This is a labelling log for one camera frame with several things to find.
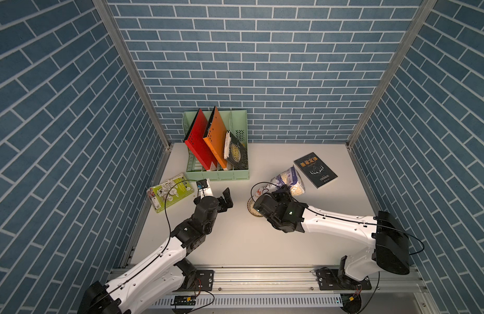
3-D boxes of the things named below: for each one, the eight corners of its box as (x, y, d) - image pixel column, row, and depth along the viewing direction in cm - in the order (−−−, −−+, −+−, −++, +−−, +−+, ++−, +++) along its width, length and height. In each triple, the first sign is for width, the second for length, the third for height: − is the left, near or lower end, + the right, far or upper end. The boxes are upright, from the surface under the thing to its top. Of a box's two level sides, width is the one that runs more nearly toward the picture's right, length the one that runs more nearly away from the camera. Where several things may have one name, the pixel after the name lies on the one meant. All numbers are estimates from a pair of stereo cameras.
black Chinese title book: (317, 188, 104) (318, 185, 102) (294, 162, 115) (295, 159, 113) (336, 178, 108) (337, 175, 106) (312, 154, 119) (312, 152, 118)
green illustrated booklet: (157, 212, 93) (154, 209, 90) (149, 194, 100) (146, 190, 97) (194, 192, 101) (192, 188, 98) (185, 176, 107) (183, 172, 104)
